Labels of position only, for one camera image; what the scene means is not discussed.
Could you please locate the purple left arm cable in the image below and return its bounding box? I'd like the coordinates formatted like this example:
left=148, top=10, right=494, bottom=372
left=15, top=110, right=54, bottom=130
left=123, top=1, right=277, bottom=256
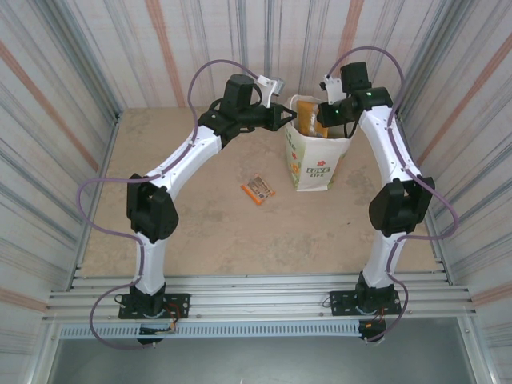
left=77, top=58, right=262, bottom=352

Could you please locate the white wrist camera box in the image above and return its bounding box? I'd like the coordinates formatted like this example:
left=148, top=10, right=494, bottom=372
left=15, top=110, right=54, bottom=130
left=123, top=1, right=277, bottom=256
left=257, top=74, right=288, bottom=100
left=318, top=74, right=344, bottom=106

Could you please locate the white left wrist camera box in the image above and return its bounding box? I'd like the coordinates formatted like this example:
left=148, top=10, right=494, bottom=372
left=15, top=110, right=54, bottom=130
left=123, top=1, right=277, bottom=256
left=257, top=74, right=288, bottom=100

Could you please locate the small orange snack packet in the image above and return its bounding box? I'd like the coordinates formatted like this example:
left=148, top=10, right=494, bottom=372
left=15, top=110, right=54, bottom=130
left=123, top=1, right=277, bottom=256
left=239, top=172, right=278, bottom=207

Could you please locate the red black wire with connector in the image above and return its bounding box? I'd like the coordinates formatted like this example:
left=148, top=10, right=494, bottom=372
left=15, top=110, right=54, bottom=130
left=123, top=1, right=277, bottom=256
left=359, top=306, right=389, bottom=334
left=138, top=302, right=180, bottom=335

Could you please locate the white paper bag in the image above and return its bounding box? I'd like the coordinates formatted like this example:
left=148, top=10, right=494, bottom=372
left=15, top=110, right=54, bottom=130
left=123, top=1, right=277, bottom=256
left=283, top=94, right=354, bottom=193

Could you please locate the slotted grey cable tray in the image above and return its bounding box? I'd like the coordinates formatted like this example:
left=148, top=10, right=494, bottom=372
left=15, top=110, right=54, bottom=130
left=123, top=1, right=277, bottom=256
left=57, top=321, right=362, bottom=341

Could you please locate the aluminium rail frame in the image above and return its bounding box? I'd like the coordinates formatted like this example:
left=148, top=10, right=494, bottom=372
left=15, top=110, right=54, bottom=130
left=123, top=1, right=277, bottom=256
left=41, top=272, right=478, bottom=322

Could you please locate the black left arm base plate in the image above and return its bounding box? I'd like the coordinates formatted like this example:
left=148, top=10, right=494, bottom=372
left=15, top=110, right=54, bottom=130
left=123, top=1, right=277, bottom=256
left=118, top=292, right=191, bottom=321

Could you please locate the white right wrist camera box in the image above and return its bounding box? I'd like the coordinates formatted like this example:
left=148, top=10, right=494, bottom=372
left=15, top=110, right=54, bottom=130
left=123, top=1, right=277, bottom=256
left=318, top=74, right=344, bottom=106

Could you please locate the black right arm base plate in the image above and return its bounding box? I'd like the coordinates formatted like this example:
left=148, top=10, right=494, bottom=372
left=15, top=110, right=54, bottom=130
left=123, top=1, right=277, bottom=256
left=328, top=289, right=403, bottom=318

